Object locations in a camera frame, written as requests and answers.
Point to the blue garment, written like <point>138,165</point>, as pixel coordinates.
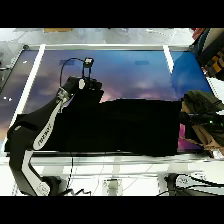
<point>188,75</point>

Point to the heap of clothes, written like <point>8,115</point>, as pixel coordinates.
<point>216,63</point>

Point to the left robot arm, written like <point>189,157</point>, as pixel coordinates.
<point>43,128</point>

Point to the olive green garment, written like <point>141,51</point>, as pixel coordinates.
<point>200,99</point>

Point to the silver frame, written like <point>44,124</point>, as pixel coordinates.
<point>133,160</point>

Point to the black pants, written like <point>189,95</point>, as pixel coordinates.
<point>126,126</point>

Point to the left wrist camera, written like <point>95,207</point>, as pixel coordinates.
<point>88,61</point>

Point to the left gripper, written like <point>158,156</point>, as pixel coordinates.
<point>94,84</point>

